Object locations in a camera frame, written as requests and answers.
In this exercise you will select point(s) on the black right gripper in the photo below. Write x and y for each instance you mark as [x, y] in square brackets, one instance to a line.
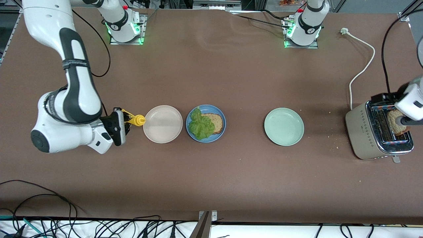
[110, 122]

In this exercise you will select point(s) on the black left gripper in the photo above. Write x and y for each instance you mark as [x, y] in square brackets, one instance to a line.
[387, 98]

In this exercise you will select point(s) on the yellow mustard squeeze bottle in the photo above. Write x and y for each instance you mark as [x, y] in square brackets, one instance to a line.
[140, 120]

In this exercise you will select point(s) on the brown bread slice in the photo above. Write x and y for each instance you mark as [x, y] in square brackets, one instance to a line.
[217, 122]
[394, 122]

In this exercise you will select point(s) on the green lettuce leaf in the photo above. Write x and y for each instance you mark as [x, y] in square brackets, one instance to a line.
[201, 127]

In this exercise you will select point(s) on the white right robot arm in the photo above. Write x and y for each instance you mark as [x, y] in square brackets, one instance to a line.
[49, 19]

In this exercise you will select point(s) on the beige round plate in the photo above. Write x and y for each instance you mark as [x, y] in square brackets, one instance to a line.
[162, 124]

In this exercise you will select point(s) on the blue round plate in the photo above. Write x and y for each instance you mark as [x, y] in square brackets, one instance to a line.
[219, 137]

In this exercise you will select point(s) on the mint green round plate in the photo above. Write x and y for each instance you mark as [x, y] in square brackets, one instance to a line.
[284, 127]

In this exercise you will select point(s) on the beige chrome toaster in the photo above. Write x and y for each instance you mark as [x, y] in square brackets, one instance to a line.
[362, 132]

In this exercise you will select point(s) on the aluminium corner profile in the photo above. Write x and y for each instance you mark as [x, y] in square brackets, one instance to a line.
[404, 15]

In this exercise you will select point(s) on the white shelf below table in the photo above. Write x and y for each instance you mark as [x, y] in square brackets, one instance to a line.
[264, 231]

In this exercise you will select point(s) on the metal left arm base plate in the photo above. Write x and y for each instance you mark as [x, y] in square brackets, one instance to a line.
[312, 46]

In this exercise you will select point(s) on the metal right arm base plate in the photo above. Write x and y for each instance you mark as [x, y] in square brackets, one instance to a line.
[142, 29]

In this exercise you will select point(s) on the metal table edge bracket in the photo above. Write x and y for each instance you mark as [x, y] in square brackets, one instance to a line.
[205, 228]

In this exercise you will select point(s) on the aluminium side rail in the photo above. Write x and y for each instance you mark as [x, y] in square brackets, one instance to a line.
[10, 36]

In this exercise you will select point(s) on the aluminium frame bar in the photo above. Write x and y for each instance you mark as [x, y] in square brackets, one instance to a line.
[216, 4]

